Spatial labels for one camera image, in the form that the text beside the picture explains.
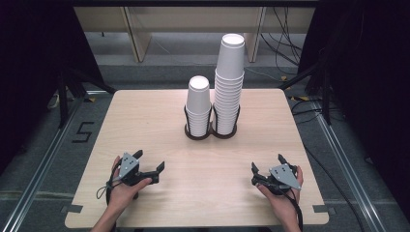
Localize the beige wooden bench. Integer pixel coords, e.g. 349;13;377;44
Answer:
73;6;316;64

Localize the person's right hand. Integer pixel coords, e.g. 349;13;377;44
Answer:
256;165;305;223

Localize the hand-held gripper black cable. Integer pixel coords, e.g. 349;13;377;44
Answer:
289;188;305;232
96;172;114;207

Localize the metal floor rail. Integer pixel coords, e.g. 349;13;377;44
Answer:
0;91;86;232
308;96;390;232

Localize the right hand-held gripper black cable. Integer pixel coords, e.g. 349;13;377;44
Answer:
289;188;305;232

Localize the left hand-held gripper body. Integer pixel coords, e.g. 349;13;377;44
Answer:
117;152;145;188

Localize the person's left hand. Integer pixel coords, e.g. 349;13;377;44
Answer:
107;156;153;211

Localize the black metal stand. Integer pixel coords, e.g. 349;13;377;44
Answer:
278;59;334;126
55;64;118;130

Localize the grey tape tab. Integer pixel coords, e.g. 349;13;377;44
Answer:
312;204;337;216
60;204;84;215

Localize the black floor cable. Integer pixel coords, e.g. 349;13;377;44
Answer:
290;98;366;232

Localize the black double cup holder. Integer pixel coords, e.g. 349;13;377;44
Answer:
183;103;242;141

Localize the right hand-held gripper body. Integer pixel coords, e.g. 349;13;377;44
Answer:
265;162;303;196

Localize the bundle of black cables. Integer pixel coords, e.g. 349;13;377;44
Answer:
260;6;308;75

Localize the left hand-held gripper black cable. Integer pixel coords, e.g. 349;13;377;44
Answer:
96;172;114;207

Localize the short stack of white paper cups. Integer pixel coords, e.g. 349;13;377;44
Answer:
185;74;213;138

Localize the tall stack of white paper cups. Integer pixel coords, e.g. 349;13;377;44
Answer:
212;33;247;136

